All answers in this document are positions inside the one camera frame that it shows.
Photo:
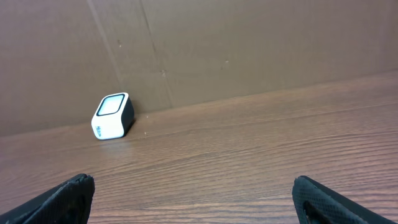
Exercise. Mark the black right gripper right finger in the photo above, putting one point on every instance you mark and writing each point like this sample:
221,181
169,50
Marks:
316,203

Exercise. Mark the white barcode scanner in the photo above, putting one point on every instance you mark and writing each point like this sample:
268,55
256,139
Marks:
113,117

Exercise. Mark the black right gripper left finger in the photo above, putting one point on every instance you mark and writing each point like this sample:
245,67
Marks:
69,202

